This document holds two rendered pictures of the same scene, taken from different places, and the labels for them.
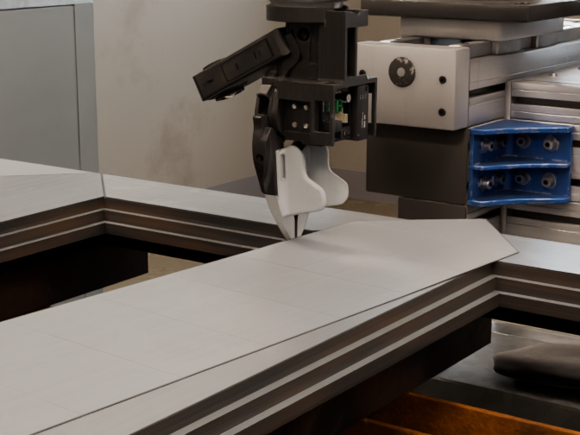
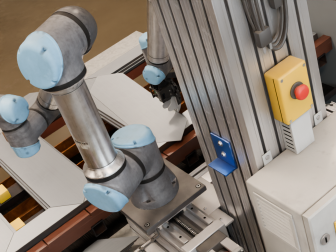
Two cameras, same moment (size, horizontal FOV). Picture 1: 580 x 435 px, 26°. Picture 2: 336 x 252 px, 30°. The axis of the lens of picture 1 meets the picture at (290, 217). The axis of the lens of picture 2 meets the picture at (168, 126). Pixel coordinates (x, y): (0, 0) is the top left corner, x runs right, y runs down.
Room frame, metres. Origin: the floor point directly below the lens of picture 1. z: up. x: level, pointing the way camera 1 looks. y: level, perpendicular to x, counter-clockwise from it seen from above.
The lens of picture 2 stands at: (2.08, -1.84, 2.23)
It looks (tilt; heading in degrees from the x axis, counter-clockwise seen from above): 35 degrees down; 119
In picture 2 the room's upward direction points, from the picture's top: 20 degrees counter-clockwise
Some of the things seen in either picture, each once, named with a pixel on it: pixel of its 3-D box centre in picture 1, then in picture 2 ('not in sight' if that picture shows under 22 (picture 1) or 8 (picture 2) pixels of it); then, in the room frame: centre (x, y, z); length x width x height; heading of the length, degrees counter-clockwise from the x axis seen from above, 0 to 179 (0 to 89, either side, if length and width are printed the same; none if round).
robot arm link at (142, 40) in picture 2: not in sight; (152, 47); (1.10, -0.02, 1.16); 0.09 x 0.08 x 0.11; 169
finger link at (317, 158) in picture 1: (318, 191); (173, 106); (1.11, -0.03, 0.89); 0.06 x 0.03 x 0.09; 55
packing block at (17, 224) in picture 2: not in sight; (18, 228); (0.63, -0.59, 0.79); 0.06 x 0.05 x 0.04; 145
